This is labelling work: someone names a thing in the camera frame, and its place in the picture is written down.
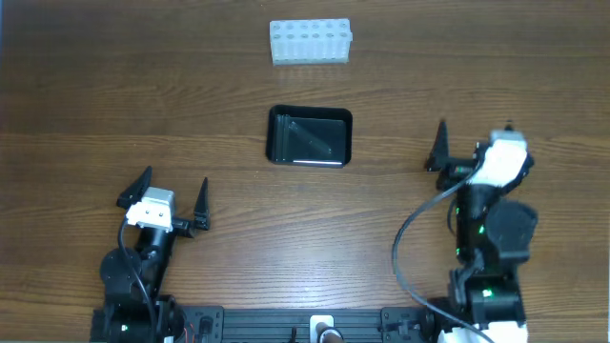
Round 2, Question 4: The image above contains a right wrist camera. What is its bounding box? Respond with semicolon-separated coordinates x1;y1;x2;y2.
469;129;529;188

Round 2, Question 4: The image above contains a white test tube rack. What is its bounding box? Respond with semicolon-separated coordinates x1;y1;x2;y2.
269;17;355;67

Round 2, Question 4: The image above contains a mounting rail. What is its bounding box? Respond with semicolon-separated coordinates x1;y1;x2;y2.
90;304;458;343

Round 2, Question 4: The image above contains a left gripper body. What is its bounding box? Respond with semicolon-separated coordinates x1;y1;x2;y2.
171;216;196;239

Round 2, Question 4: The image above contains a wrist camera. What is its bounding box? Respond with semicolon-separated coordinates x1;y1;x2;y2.
125;186;176;233
469;129;529;188

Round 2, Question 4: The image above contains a black tray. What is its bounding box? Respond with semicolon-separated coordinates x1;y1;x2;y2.
265;104;354;168

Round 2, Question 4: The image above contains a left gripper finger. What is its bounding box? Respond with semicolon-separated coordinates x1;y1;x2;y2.
116;165;153;211
193;176;212;232

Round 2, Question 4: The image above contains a black cable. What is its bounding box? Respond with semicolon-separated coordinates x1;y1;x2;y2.
391;164;497;343
116;218;161;334

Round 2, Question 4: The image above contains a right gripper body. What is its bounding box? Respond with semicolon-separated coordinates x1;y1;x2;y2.
436;158;478;192

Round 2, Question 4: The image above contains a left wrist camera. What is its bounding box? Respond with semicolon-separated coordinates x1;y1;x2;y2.
125;186;176;233

